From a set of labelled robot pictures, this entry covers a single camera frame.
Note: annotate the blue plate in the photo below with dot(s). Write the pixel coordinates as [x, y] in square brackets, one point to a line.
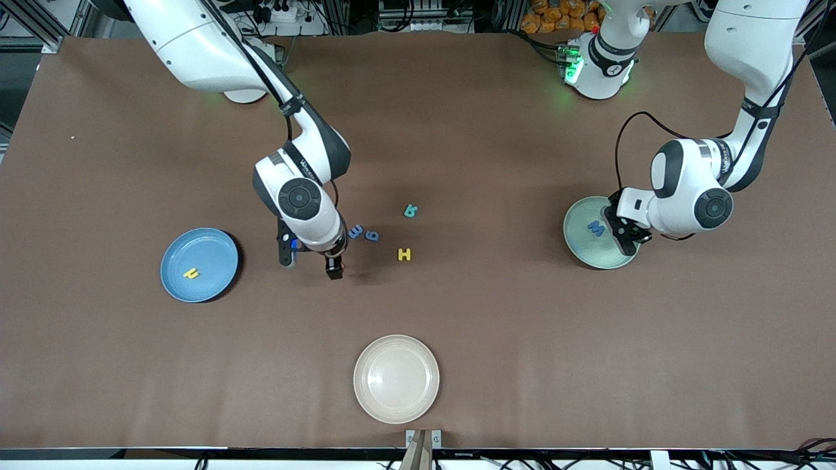
[209, 254]

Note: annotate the white power strip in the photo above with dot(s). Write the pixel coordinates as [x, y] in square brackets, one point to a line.
[428, 26]
[294, 29]

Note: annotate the pale green plate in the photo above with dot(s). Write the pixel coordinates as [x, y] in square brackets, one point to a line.
[588, 251]

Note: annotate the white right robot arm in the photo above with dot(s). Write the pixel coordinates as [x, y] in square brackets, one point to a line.
[196, 52]

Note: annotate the aluminium frame profile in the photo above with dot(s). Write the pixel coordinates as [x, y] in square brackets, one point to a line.
[39, 39]
[824, 26]

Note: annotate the blue foam letter M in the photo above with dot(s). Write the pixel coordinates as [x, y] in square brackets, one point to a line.
[595, 228]

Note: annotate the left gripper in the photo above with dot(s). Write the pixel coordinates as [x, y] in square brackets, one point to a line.
[618, 226]

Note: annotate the blue foam letter g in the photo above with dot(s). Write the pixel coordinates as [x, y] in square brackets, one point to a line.
[371, 235]

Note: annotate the beige plate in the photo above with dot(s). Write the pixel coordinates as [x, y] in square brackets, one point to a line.
[396, 378]

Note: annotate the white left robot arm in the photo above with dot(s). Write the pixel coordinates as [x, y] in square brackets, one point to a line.
[751, 39]

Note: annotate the yellow foam letter H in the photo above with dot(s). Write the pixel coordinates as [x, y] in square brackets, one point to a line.
[404, 254]
[191, 274]

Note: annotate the blue foam letter E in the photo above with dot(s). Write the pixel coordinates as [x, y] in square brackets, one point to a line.
[356, 231]

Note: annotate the orange snack bags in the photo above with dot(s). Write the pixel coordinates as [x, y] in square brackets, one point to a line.
[562, 18]

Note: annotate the grey metal bracket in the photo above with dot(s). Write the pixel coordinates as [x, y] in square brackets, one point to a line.
[436, 438]

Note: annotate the teal foam letter b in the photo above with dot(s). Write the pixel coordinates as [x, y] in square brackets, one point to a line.
[409, 211]

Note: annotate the brown table cover mat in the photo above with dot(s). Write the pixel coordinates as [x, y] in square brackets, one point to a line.
[418, 130]

